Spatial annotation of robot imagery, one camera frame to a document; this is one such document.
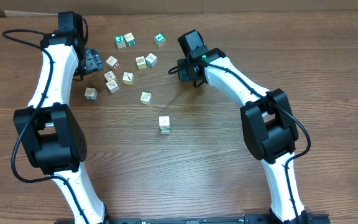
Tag wooden block red side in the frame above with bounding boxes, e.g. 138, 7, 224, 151
106, 56, 119, 70

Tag wooden pineapple block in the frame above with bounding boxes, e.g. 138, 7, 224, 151
135, 56, 147, 70

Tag wooden elephant block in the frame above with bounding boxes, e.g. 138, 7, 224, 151
158, 116, 170, 129

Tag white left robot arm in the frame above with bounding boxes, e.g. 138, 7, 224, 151
11, 27, 109, 223

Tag wooden block yellow side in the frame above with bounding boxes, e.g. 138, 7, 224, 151
122, 72, 134, 85

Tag green picture block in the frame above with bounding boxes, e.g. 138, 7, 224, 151
115, 35, 126, 49

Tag wooden block red circle drawing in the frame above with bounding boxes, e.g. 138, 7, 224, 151
106, 80, 119, 93

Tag wooden block green number side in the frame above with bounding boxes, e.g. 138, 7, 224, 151
124, 32, 135, 47

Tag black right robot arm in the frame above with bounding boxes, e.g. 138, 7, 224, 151
177, 46, 311, 223

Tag green number four block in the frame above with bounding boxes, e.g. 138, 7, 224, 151
154, 33, 166, 47

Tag wooden block blue side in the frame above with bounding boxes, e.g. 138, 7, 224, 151
145, 53, 158, 67

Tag wooden block far left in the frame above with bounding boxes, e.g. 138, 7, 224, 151
85, 87, 98, 100

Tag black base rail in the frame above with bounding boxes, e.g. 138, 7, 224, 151
54, 213, 331, 224

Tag wooden turtle block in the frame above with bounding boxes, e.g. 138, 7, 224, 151
140, 92, 152, 105

